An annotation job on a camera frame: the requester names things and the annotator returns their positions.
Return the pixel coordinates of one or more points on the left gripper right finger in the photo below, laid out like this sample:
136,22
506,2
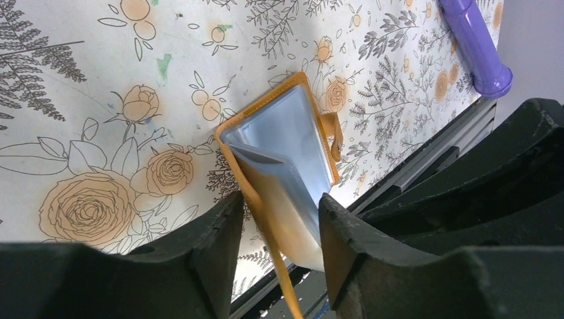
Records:
372,275

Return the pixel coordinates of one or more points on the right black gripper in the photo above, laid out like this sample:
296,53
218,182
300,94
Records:
507,190

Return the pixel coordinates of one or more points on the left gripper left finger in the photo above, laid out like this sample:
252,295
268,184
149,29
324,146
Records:
187,273

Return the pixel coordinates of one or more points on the orange card holder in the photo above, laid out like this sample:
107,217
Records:
283,153

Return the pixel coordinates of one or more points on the purple cylinder tool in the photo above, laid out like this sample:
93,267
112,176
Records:
491,78

